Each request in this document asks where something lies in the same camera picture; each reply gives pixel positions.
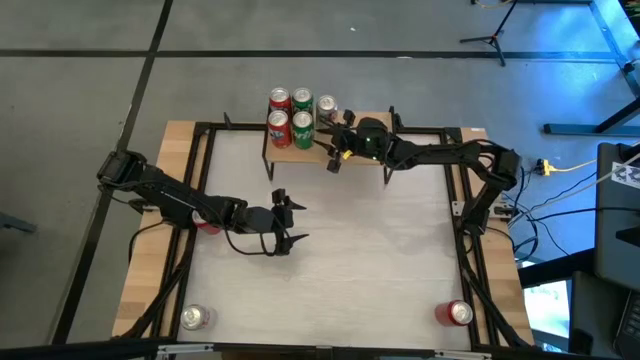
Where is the silver metal bracket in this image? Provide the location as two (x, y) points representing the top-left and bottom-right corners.
(434, 349), (494, 360)
(157, 343), (214, 357)

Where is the grey equipment case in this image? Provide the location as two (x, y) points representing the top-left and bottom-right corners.
(593, 141), (640, 294)

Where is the white cable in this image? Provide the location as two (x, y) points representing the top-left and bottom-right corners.
(519, 149), (640, 217)

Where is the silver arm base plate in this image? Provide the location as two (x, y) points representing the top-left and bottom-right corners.
(450, 200), (512, 219)

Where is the lit computer monitor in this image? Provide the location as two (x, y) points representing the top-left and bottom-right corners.
(522, 278), (572, 351)

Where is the red Fanta can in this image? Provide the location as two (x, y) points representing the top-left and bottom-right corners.
(266, 109), (293, 150)
(268, 86), (293, 114)

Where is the yellow hanging power cord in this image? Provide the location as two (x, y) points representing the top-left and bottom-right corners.
(534, 157), (599, 177)

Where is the silver Diet Coke can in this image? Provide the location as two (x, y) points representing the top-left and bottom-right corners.
(179, 303), (217, 332)
(315, 94), (339, 129)

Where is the wooden shelf with black legs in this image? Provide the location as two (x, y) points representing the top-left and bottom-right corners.
(261, 104), (404, 185)

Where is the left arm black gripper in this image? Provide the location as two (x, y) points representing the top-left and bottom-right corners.
(233, 188), (310, 257)

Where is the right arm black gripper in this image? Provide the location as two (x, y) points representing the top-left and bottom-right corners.
(314, 110), (396, 174)

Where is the black tripod stand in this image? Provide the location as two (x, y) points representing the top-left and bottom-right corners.
(458, 0), (521, 68)

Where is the black metal stand frame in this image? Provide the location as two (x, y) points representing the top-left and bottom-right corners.
(542, 0), (640, 137)

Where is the grey furniture foot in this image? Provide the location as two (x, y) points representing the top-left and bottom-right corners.
(0, 212), (39, 235)

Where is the red Coca-Cola can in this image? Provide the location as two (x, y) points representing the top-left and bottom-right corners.
(191, 210), (223, 236)
(434, 299), (474, 328)

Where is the black-white fiducial tag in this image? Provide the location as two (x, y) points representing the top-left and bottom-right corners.
(610, 160), (640, 190)

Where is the black keyboard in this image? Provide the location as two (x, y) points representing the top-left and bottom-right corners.
(613, 292), (640, 359)

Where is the black rig crossbar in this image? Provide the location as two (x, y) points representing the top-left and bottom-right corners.
(0, 337), (640, 360)

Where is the green Sprite can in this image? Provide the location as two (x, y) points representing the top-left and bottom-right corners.
(291, 86), (315, 114)
(291, 110), (316, 151)

